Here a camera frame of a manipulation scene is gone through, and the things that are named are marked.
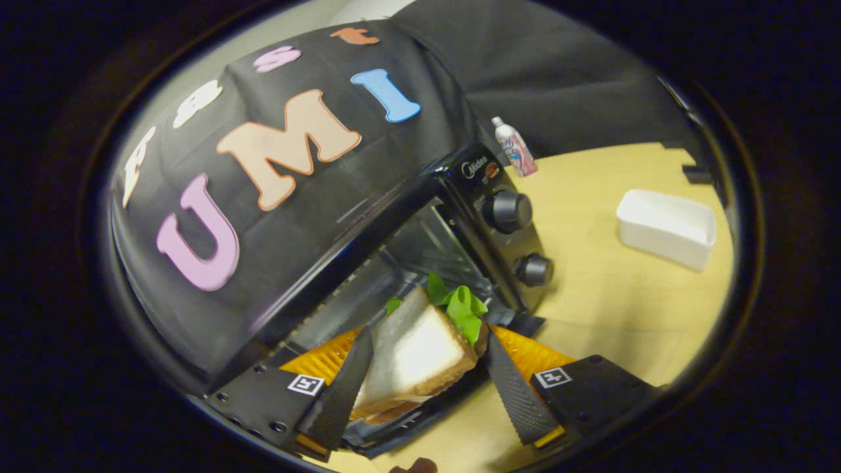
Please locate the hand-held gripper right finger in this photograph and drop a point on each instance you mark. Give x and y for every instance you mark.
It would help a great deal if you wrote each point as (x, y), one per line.
(516, 394)

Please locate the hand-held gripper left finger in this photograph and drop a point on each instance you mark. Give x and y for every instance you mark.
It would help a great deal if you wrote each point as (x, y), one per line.
(341, 394)

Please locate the sandwich with lettuce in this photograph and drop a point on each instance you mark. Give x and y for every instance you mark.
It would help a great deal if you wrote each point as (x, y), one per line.
(420, 348)

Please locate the black toaster oven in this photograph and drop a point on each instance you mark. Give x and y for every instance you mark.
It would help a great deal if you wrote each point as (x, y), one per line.
(473, 190)

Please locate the white rectangular dish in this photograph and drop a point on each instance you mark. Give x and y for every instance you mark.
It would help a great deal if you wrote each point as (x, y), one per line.
(663, 226)

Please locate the pink and white bottle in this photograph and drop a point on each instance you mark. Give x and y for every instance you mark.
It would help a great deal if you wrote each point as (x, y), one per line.
(516, 148)

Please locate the black table clamp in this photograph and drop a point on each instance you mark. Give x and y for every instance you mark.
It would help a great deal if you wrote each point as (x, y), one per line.
(696, 174)

